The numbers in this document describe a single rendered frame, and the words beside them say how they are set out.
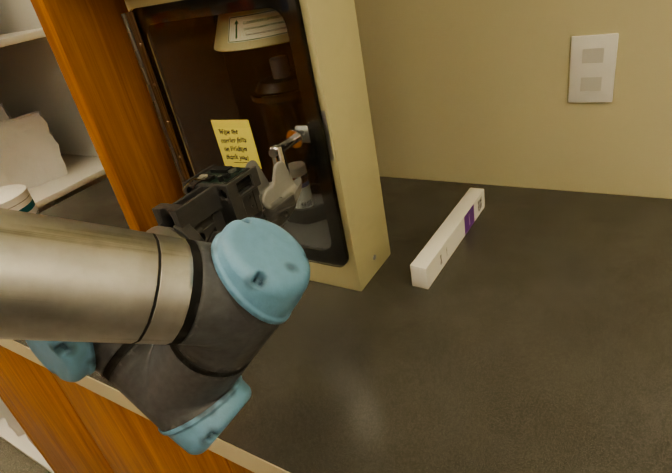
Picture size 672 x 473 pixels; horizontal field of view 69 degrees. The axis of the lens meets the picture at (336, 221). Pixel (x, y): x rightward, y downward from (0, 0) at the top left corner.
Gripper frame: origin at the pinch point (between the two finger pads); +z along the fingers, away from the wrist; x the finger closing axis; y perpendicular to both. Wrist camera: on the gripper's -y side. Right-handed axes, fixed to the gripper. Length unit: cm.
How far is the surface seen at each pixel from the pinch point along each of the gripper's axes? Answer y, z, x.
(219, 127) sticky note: 7.5, 3.6, 13.5
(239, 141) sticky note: 5.3, 3.5, 10.3
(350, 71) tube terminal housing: 12.1, 11.8, -5.7
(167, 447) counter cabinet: -36.7, -22.1, 20.2
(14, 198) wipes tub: -4, -6, 68
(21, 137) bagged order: -2, 26, 125
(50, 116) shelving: -3, 48, 145
